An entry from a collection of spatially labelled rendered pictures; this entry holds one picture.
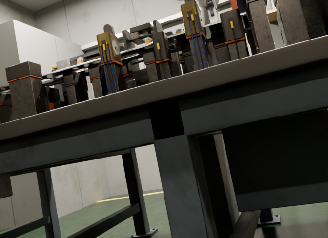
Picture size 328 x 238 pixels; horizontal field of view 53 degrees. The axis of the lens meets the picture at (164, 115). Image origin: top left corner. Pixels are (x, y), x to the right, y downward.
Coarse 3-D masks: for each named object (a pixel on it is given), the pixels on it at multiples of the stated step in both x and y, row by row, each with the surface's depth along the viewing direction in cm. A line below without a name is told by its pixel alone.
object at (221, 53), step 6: (216, 36) 134; (222, 36) 133; (216, 42) 134; (222, 42) 133; (216, 48) 134; (222, 48) 133; (216, 54) 134; (222, 54) 133; (228, 54) 132; (222, 60) 133; (228, 60) 132
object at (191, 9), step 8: (184, 8) 114; (192, 8) 113; (184, 16) 114; (192, 16) 112; (200, 16) 117; (184, 24) 114; (192, 24) 113; (200, 24) 113; (192, 32) 113; (200, 32) 112; (192, 40) 114; (200, 40) 113; (192, 48) 114; (200, 48) 113; (192, 56) 114; (200, 56) 112; (200, 64) 112; (208, 64) 111
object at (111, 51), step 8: (104, 32) 126; (104, 40) 125; (112, 40) 127; (104, 48) 124; (112, 48) 125; (104, 56) 125; (112, 56) 125; (120, 56) 131; (104, 64) 125; (112, 64) 125; (120, 64) 130; (104, 72) 126; (112, 72) 123; (120, 72) 129; (112, 80) 125; (120, 80) 127; (112, 88) 123; (120, 88) 126
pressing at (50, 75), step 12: (216, 24) 128; (168, 36) 129; (180, 36) 133; (132, 48) 136; (144, 48) 140; (180, 48) 150; (96, 60) 140; (60, 72) 151; (84, 72) 159; (48, 84) 168
